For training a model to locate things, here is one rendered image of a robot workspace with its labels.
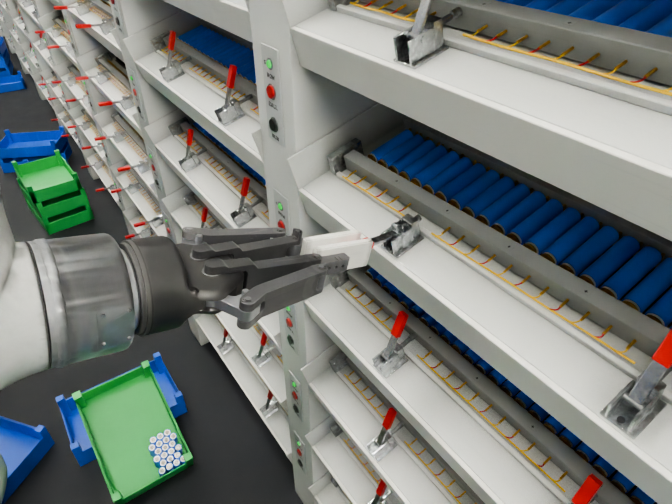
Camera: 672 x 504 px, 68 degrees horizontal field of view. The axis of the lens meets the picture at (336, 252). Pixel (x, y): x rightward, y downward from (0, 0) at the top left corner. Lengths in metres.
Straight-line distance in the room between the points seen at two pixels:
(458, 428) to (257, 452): 0.92
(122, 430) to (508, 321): 1.23
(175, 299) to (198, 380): 1.30
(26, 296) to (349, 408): 0.64
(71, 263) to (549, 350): 0.38
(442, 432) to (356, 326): 0.20
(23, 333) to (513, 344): 0.38
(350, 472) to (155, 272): 0.76
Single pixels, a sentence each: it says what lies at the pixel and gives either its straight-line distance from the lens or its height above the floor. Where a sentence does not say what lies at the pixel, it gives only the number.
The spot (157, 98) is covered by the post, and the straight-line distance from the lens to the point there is 1.32.
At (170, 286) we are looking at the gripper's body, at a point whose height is 1.03.
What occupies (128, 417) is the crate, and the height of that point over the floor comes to 0.08.
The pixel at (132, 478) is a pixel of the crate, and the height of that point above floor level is 0.02.
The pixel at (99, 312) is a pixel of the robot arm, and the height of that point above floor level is 1.04.
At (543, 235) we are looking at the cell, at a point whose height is 0.98.
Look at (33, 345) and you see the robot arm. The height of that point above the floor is 1.03.
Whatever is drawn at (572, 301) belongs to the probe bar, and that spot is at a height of 0.96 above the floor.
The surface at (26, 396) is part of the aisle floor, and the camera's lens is 1.84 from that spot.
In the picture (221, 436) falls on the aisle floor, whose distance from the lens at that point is 1.54.
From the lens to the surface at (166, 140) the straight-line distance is 1.34.
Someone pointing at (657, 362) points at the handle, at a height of 0.99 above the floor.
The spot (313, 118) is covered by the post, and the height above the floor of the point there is 1.02.
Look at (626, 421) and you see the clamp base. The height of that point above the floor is 0.94.
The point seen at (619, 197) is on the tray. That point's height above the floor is 1.11.
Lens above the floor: 1.27
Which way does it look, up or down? 37 degrees down
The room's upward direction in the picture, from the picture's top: straight up
